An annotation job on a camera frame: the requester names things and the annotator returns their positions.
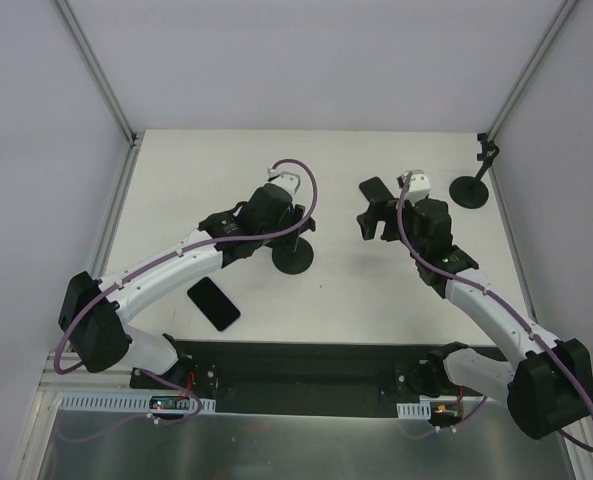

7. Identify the black phone stand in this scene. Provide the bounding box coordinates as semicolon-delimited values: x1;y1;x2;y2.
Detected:
268;219;316;275
449;133;500;210

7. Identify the blue-edged black smartphone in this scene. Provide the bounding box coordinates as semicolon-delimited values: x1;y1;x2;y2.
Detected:
187;277;241;332

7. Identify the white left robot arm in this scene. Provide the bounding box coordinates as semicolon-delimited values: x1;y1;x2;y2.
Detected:
58;183;315;389

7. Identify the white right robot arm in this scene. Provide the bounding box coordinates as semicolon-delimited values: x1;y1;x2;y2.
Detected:
357;192;593;439

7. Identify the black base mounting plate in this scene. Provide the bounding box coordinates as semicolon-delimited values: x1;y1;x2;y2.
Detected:
128;339;507;415

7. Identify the shiny metal front plate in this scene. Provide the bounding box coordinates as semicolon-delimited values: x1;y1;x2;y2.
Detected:
38;403;573;479

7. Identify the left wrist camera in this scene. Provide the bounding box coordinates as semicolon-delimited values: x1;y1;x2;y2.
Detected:
268;168;301;196

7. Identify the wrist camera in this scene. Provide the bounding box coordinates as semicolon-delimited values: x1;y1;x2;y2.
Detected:
397;169;431;204
268;168;301;196

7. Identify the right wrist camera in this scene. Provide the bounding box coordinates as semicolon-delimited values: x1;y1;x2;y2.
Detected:
397;169;431;204

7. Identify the aluminium frame rail left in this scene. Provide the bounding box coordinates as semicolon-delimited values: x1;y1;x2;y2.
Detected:
50;0;145;146

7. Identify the aluminium frame rail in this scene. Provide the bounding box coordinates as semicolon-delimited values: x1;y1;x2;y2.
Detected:
50;0;145;146
485;0;580;144

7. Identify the white cable duct right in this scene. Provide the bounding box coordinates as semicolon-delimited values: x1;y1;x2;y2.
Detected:
396;401;432;421

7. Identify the white cable duct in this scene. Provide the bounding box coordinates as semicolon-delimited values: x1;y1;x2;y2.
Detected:
396;401;432;421
60;392;216;415

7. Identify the aluminium frame rail right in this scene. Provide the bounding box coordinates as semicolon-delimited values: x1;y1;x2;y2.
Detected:
485;0;580;144

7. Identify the white cable duct left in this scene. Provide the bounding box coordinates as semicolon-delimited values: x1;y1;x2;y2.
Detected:
60;392;216;415

